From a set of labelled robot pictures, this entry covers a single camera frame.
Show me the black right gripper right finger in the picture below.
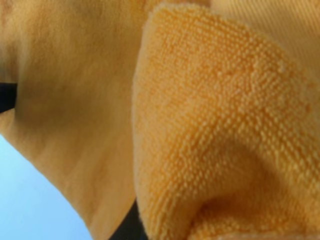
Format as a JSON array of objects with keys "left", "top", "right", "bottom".
[{"left": 111, "top": 201, "right": 148, "bottom": 240}]

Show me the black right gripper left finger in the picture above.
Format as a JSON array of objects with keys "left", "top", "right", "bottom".
[{"left": 0, "top": 82, "right": 18, "bottom": 113}]

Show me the orange microfiber towel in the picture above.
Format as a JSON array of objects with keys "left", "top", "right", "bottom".
[{"left": 0, "top": 0, "right": 320, "bottom": 240}]

